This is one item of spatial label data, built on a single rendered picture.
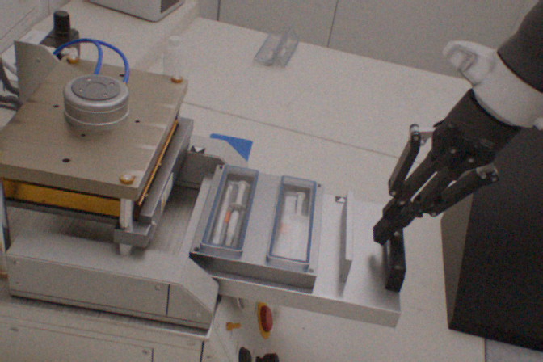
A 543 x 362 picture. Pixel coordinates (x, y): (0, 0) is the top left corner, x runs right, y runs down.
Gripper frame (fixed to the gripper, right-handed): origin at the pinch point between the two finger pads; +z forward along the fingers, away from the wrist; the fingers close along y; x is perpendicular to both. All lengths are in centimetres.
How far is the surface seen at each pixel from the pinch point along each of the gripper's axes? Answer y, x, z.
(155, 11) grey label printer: -44, 99, 38
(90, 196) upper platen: -36.8, -9.2, 10.6
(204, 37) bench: -29, 106, 41
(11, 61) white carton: -64, 53, 42
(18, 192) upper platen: -44.6, -9.0, 15.0
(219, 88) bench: -21, 78, 38
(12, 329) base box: -38, -16, 30
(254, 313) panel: -7.8, -2.2, 24.7
